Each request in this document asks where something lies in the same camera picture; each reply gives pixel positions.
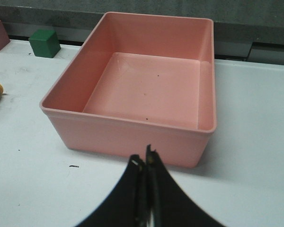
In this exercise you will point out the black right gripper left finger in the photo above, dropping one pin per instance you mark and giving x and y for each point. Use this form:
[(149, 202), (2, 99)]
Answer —
[(125, 206)]

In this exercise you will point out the pink plastic bin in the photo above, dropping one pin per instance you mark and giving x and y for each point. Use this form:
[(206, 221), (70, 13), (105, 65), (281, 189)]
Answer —
[(120, 102)]

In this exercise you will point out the green cube block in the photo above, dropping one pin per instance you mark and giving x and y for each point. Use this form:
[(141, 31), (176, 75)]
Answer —
[(44, 43)]

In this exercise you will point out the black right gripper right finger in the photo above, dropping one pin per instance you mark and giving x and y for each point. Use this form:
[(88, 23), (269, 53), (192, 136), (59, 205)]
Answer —
[(169, 204)]

